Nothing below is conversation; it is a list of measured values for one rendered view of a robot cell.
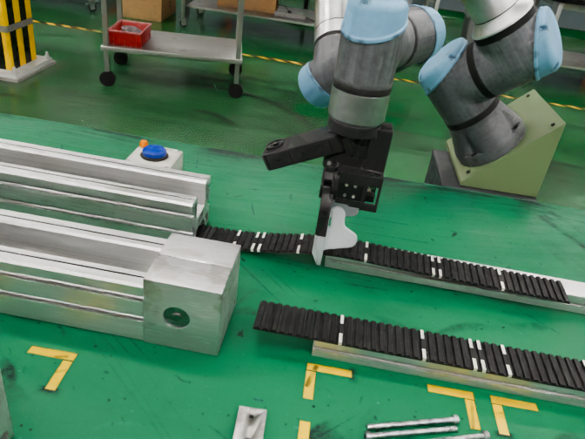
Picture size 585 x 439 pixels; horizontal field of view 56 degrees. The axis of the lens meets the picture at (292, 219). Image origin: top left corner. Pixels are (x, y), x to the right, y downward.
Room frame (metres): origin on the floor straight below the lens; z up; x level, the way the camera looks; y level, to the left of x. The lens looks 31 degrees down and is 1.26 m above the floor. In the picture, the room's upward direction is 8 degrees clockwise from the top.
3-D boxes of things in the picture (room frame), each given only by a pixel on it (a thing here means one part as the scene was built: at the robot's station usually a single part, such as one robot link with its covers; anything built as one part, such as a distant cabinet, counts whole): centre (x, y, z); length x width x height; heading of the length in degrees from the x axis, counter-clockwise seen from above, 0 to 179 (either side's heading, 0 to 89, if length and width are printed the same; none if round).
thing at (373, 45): (0.69, -0.06, 1.11); 0.09 x 0.08 x 0.11; 146
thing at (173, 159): (0.84, 0.25, 0.81); 0.10 x 0.08 x 0.06; 177
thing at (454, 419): (0.41, -0.16, 0.78); 0.11 x 0.01 x 0.01; 105
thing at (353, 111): (0.69, -0.06, 1.03); 0.08 x 0.08 x 0.05
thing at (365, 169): (0.69, -0.07, 0.95); 0.09 x 0.08 x 0.12; 87
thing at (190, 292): (0.53, 0.11, 0.83); 0.12 x 0.09 x 0.10; 177
